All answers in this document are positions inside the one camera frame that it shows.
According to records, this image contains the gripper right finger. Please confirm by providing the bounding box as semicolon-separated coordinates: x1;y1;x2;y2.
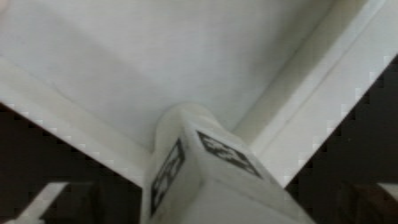
343;181;398;224

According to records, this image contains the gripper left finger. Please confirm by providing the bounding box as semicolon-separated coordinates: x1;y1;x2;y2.
11;181;96;224

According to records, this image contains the white table leg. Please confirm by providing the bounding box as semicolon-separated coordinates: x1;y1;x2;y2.
141;103;315;224

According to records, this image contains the white square table top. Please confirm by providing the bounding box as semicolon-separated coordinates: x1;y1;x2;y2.
0;0;398;182

